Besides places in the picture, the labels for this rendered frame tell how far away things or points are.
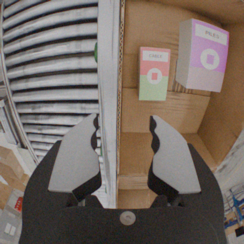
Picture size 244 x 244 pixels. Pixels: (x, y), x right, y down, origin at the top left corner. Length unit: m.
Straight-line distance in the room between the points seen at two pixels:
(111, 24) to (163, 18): 0.13
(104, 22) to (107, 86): 0.17
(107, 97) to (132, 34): 0.18
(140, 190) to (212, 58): 0.66
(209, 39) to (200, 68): 0.07
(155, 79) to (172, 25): 0.15
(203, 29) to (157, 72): 0.15
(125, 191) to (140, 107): 0.48
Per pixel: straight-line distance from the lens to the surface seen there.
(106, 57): 0.33
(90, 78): 0.49
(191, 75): 0.30
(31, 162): 1.05
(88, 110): 0.54
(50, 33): 0.54
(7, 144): 1.09
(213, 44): 0.33
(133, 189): 0.72
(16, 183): 1.67
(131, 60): 0.33
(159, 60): 0.30
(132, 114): 0.37
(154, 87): 0.31
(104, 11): 0.34
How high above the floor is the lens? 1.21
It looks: 57 degrees down
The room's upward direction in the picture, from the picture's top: 179 degrees counter-clockwise
